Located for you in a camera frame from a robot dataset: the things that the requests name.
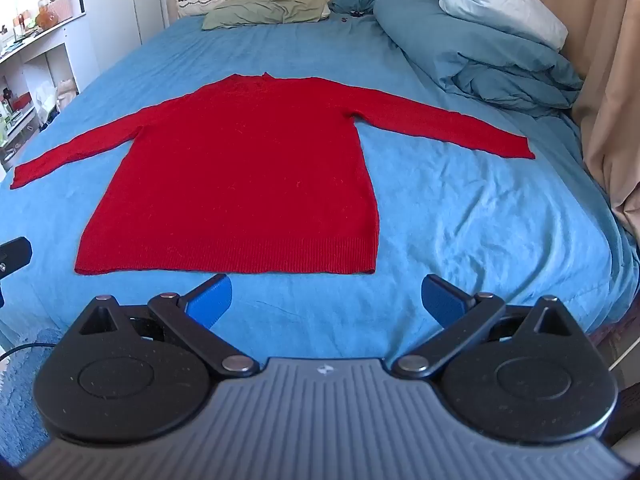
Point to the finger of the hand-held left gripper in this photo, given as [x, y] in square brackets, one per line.
[15, 255]

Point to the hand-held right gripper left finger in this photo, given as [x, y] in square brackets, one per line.
[212, 302]

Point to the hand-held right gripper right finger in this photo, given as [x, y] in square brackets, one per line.
[440, 302]

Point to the red knit sweater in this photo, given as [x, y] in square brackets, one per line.
[240, 170]

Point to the blue rug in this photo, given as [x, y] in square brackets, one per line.
[20, 410]

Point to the white shelf unit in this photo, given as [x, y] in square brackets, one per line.
[50, 60]

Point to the orange jar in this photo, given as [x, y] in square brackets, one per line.
[47, 16]

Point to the white wardrobe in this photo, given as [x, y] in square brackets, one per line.
[115, 20]

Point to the beige curtain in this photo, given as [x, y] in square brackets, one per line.
[615, 110]

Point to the blue duvet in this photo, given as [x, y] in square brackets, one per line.
[450, 35]

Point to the green pillow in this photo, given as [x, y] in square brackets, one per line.
[265, 10]

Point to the white blanket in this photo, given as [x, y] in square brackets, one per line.
[500, 5]

